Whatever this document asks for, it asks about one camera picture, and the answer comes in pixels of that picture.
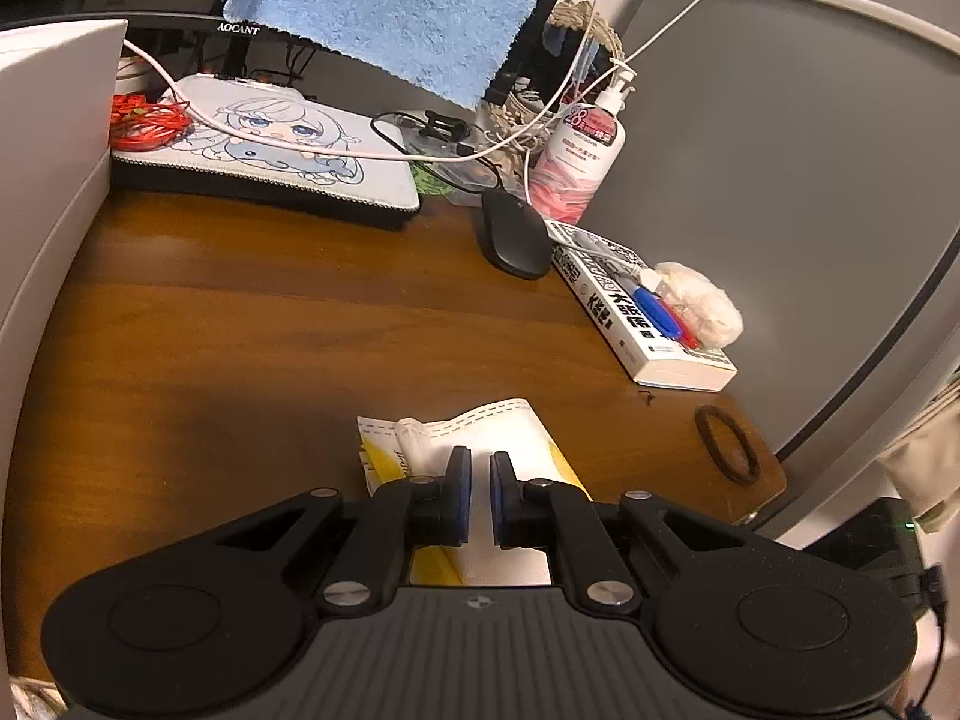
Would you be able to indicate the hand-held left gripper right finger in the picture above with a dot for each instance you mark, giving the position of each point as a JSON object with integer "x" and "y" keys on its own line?
{"x": 498, "y": 501}

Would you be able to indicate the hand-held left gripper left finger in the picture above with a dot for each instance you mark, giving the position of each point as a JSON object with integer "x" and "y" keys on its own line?
{"x": 459, "y": 499}

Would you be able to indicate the white and yellow shopping bag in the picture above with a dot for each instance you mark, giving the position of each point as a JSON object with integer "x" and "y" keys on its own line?
{"x": 502, "y": 431}

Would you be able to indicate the clear plastic bag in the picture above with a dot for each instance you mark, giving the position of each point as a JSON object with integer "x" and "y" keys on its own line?
{"x": 450, "y": 176}

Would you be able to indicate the thick paperback book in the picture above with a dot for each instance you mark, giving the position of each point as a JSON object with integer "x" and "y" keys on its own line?
{"x": 645, "y": 349}

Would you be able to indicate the blue pen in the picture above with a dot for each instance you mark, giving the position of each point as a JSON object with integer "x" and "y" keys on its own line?
{"x": 660, "y": 311}

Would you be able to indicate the red pen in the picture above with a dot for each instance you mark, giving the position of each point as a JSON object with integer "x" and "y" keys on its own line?
{"x": 686, "y": 336}

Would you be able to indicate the black computer mouse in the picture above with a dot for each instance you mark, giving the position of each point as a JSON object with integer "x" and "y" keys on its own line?
{"x": 516, "y": 234}

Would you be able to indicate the white fluffy ball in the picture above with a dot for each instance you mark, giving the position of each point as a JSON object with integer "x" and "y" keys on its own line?
{"x": 709, "y": 304}

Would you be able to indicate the white pump lotion bottle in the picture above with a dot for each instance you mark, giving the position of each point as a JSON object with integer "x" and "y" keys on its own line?
{"x": 577, "y": 157}

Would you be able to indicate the cartoon printed pad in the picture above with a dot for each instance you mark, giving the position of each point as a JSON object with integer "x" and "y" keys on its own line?
{"x": 300, "y": 161}

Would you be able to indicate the black box with green light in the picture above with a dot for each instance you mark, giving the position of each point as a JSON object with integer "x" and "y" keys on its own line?
{"x": 870, "y": 547}

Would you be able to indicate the beige cloth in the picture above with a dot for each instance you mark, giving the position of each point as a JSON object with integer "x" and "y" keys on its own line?
{"x": 919, "y": 465}

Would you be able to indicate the light blue towel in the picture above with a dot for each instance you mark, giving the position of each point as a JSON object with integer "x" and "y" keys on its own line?
{"x": 390, "y": 7}

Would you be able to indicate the black computer monitor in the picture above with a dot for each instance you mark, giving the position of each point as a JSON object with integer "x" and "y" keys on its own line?
{"x": 240, "y": 29}

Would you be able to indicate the white cardboard box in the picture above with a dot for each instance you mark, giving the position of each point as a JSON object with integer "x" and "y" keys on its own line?
{"x": 45, "y": 165}

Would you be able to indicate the white curved rail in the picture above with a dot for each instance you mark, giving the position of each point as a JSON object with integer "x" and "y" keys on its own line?
{"x": 847, "y": 1}

